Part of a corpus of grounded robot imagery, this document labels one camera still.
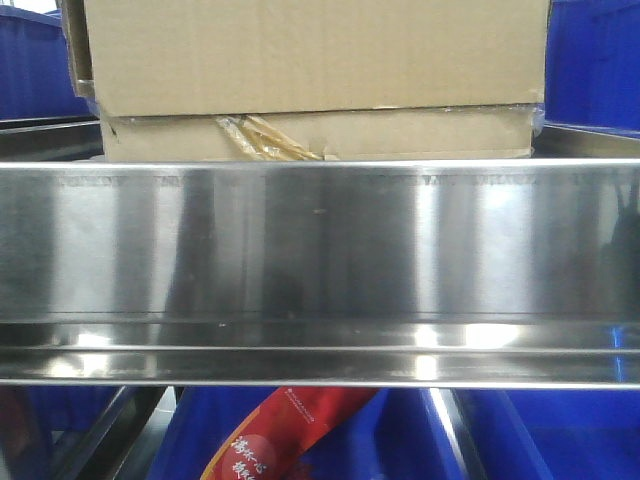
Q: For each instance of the large brown cardboard box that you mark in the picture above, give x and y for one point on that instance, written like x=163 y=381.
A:
x=349 y=80

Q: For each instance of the blue bin upper right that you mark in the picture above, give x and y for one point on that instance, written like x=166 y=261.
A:
x=592 y=64

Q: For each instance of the blue bin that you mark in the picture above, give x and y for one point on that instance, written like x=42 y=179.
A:
x=402 y=433
x=554 y=434
x=39 y=423
x=35 y=79
x=592 y=64

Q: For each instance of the blue bin lower left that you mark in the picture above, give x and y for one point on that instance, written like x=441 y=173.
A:
x=39 y=423

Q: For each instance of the blue bin lower right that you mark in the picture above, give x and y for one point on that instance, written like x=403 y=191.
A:
x=554 y=434

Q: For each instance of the red snack package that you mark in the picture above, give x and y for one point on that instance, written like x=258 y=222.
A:
x=268 y=442

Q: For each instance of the blue bin lower centre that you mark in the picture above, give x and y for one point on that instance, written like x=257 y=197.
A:
x=402 y=433

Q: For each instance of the torn yellowish packing tape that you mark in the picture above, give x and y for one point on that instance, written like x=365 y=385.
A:
x=260 y=141

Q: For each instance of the stainless steel shelf rail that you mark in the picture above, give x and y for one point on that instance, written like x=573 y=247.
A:
x=468 y=274

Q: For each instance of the blue bin upper left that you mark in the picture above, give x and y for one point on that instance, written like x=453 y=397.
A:
x=35 y=79

